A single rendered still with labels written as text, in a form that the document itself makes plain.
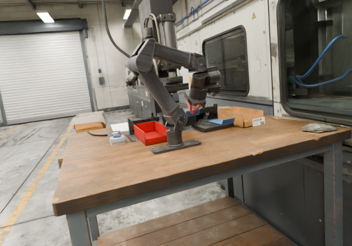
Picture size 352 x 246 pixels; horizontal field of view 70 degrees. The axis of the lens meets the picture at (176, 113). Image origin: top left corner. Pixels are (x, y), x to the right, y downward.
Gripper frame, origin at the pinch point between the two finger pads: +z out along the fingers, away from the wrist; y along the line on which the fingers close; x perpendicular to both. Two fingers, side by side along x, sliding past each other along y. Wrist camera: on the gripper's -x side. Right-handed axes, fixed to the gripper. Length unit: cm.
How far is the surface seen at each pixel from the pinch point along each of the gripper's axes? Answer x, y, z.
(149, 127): 15.7, 15.8, 19.5
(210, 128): -10.0, -3.3, 9.2
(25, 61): 222, 879, 398
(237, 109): -36.1, 12.2, 13.6
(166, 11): -4, 56, -28
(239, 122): -24.5, -5.6, 6.5
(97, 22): -47, 935, 284
